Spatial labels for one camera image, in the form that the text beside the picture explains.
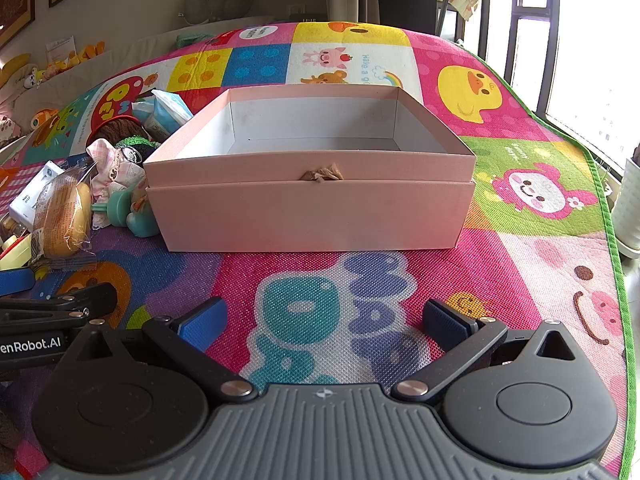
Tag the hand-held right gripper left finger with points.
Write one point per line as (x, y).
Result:
(202, 322)

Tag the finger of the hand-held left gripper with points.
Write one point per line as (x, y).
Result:
(75, 302)
(15, 281)

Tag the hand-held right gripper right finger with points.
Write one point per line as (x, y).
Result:
(446, 322)

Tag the white battery charger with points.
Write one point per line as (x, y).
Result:
(30, 195)

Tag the teal plastic toy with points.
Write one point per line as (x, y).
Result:
(120, 205)

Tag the pink cardboard box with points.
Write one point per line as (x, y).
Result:
(310, 200)

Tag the green black crochet doll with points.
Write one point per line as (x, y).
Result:
(137, 150)

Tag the blue white wet wipes pack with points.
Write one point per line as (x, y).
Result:
(162, 110)

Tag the yellow plastic item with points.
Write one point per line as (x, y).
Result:
(12, 252)

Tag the bread in clear packet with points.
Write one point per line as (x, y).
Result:
(62, 210)

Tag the colourful cartoon play mat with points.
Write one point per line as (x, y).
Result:
(525, 240)

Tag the pink checked cloth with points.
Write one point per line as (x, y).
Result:
(107, 157)

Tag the orange plush toy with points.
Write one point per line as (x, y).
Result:
(44, 117)

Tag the large yellow plush toy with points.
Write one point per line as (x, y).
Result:
(15, 67)

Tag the white plant pot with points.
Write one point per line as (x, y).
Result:
(631, 205)

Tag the row of yellow plush toys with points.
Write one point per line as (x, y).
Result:
(75, 57)

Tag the white paper card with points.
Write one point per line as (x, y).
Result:
(60, 47)

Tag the green folded cloth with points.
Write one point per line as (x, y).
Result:
(195, 38)

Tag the black window frame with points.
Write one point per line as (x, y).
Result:
(552, 50)

